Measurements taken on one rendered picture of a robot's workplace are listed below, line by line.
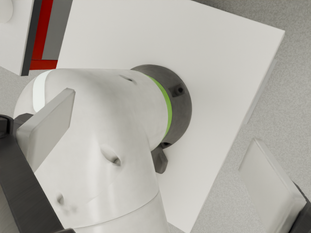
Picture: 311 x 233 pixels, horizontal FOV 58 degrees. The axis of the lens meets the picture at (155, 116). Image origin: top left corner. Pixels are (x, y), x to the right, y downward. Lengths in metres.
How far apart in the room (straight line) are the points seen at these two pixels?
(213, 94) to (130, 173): 0.23
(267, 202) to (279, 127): 1.14
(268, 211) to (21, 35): 0.70
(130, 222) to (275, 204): 0.16
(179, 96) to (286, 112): 0.90
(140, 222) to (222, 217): 1.21
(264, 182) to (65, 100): 0.13
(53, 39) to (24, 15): 0.12
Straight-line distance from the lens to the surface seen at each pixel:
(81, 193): 0.28
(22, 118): 0.17
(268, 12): 1.30
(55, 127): 0.18
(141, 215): 0.30
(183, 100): 0.45
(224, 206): 1.46
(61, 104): 0.18
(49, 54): 0.86
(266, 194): 0.18
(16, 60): 0.80
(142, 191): 0.30
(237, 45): 0.45
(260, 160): 0.19
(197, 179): 0.50
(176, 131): 0.45
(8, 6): 0.80
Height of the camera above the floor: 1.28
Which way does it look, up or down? 64 degrees down
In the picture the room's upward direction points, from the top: 113 degrees counter-clockwise
